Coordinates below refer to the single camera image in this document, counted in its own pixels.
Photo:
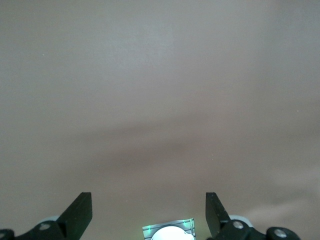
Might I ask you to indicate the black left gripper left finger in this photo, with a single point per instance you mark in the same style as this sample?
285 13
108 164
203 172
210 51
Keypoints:
70 220

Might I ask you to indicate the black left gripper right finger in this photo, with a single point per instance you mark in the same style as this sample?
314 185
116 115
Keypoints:
220 222

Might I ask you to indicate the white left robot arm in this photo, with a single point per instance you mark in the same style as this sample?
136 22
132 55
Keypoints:
170 233

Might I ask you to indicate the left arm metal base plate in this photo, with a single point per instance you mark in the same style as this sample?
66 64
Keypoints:
150 228

